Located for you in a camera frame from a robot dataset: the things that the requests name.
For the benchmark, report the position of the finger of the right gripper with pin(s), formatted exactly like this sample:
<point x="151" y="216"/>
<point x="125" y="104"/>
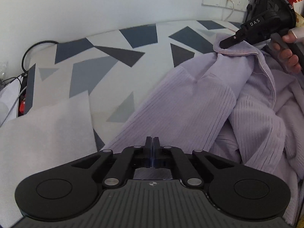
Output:
<point x="231" y="41"/>

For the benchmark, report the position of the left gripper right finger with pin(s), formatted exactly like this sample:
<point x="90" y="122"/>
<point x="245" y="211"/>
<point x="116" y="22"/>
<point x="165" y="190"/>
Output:
<point x="175" y="160"/>

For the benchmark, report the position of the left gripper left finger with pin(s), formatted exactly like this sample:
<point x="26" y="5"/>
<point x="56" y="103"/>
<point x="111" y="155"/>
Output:
<point x="126" y="162"/>

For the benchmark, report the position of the lavender ribbed pajama garment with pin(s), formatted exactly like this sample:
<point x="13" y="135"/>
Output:
<point x="243" y="103"/>

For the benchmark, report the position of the person right hand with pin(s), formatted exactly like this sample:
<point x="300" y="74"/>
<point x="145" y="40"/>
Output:
<point x="285" y="56"/>

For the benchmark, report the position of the black thermos bottle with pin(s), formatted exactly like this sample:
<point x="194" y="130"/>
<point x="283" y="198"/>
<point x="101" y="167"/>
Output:
<point x="254" y="8"/>

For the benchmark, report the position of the black power strip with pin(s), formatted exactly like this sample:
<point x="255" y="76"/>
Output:
<point x="26" y="92"/>

